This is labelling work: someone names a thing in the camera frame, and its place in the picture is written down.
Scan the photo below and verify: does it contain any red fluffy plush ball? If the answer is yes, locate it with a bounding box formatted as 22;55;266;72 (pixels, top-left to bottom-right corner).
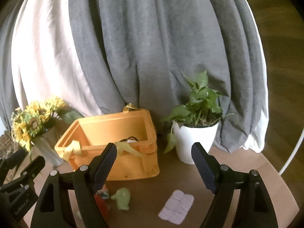
94;194;110;220

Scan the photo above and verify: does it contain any green frog plush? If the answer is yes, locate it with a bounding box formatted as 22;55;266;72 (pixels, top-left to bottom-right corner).
111;187;131;211

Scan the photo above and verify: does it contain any lavender towel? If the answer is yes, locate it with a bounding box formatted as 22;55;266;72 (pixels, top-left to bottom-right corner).
158;190;194;225

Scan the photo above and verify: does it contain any small multicoloured plush toy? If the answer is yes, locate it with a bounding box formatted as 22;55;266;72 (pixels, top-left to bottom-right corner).
97;185;110;200

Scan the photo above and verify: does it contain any black red mouse plush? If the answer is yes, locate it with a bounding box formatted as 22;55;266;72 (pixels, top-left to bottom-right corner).
120;136;139;143

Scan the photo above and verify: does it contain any patterned brown fabric throw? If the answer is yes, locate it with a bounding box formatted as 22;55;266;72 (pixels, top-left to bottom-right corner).
0;130;20;184

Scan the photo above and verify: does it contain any grey ribbed vase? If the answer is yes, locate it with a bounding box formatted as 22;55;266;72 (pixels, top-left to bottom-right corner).
32;127;64;167

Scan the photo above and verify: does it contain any artificial sunflower bouquet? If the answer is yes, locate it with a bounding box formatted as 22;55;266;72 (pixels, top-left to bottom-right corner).
11;96;83;154

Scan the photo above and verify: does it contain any white curved floor lamp pole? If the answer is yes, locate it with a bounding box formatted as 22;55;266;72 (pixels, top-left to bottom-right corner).
278;129;303;176

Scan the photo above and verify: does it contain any white ribbed plant pot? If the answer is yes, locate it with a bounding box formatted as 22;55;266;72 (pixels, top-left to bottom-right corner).
172;121;219;164

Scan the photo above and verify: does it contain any cream white curtain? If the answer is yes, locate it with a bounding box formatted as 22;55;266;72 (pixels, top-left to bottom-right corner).
11;0;102;117

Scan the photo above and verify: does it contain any orange plastic crate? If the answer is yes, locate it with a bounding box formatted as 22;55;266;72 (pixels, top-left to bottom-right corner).
55;104;160;181

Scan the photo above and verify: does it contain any green pothos plant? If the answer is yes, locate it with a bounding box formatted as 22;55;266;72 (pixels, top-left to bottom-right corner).
163;71;232;153

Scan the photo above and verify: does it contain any grey curtain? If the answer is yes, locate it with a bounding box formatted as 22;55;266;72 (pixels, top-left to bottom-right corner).
1;0;269;153

